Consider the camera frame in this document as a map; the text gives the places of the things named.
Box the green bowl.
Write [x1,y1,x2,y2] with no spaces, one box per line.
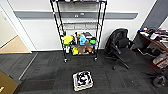
[89,38,98,46]

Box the orange brown toy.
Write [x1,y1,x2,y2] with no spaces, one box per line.
[85,45,95,54]

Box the long grey wall band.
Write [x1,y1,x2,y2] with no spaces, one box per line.
[13,10,139,20]

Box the black flat box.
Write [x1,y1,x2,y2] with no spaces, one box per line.
[82,32,93,39]

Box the white bottle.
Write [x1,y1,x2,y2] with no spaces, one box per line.
[65,45,71,55]

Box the white door frame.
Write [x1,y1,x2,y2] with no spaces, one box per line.
[0,4,33,53]

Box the dark wooden desk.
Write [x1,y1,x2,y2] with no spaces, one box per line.
[132,29,168,58]

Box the blue plush toy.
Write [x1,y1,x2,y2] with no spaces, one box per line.
[78,35,89,47]

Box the black office chair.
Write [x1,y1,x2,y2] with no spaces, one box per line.
[104,28,135,71]

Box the pale basket with dark spots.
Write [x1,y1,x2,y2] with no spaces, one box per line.
[72,70,95,93]

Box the brown wooden cabinet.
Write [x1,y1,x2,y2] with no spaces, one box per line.
[0,70,21,94]

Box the black wire shelf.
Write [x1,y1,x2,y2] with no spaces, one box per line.
[49,0,108,63]

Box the black Huel bag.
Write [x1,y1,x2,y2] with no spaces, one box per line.
[76,72,92,86]

